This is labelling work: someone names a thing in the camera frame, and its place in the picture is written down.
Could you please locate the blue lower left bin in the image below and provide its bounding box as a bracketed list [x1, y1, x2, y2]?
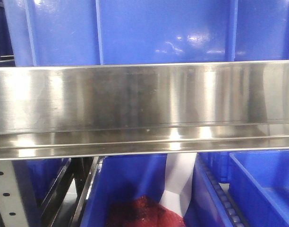
[15, 158, 68, 202]

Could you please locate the grey perforated shelf upright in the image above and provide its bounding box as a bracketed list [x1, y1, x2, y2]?
[0, 161, 28, 227]

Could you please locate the large blue upper bin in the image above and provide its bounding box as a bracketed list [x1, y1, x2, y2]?
[3, 0, 289, 66]

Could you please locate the blue lower right bin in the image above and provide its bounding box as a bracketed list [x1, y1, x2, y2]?
[229, 150, 289, 227]

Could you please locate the stainless steel shelf rail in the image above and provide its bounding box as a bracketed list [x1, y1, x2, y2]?
[0, 61, 289, 160]

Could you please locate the red mesh bag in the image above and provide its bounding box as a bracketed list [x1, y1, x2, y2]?
[105, 196, 186, 227]

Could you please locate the blue bin with red mesh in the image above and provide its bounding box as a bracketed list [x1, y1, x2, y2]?
[80, 154, 233, 227]

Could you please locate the roller conveyor track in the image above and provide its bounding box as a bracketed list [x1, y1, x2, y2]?
[194, 155, 244, 227]

